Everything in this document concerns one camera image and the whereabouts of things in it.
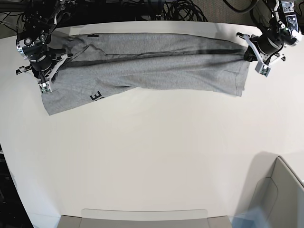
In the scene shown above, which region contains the black cable bundle background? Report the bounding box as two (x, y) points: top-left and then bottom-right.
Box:
(133, 0), (209, 23)

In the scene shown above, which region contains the grey T-shirt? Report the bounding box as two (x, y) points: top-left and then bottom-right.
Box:
(41, 33), (249, 115)

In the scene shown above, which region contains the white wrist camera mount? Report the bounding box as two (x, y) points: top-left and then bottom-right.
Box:
(15, 53), (73, 95)
(236, 32), (285, 77)

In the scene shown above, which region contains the grey chair right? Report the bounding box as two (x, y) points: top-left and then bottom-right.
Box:
(246, 157), (304, 228)

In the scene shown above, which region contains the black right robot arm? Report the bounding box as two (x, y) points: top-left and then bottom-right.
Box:
(16, 0), (77, 72)

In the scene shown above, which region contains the grey chair bottom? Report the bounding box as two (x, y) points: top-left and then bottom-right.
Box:
(58, 209), (232, 228)

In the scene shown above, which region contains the grey chair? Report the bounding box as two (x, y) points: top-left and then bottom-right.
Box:
(246, 157), (304, 228)
(58, 209), (232, 228)

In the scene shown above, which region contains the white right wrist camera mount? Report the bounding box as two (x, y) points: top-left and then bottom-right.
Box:
(15, 53), (73, 95)

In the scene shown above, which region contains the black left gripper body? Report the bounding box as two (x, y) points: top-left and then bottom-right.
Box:
(254, 35), (284, 56)

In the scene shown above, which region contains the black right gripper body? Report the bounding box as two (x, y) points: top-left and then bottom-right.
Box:
(26, 53), (59, 73)

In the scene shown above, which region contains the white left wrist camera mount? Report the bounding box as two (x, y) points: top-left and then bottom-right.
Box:
(236, 32), (285, 77)

